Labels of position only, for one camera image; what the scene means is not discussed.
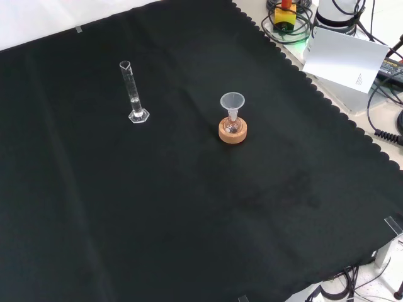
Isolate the clear glass graduated cylinder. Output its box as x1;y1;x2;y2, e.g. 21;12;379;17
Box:
119;60;150;125

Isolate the glass round-bottom flask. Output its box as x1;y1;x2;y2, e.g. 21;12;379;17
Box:
224;109;242;135

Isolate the black scalloped table cloth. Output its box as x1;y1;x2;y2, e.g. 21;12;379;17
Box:
0;0;403;302

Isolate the clear plastic funnel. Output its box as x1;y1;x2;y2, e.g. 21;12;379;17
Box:
219;92;246;116

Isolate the grey box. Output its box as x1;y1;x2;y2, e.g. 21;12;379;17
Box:
310;74;378;113

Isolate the yellow emergency stop button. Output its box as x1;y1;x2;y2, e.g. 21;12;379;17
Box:
273;0;298;33

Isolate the white column with black band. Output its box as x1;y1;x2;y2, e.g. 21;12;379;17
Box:
314;0;361;35

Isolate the black power adapter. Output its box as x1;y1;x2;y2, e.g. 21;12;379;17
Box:
376;56;403;83

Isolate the black tripod leg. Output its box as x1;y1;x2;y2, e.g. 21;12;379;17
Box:
386;34;403;59

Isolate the cork ring stand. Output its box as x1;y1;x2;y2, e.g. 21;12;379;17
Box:
218;116;249;145

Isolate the black looped cable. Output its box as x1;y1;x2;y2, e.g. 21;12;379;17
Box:
261;0;315;44

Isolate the black coiled cable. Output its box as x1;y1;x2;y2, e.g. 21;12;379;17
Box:
366;78;403;144

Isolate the aluminium frame profile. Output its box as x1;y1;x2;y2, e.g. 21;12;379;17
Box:
374;237;395;268

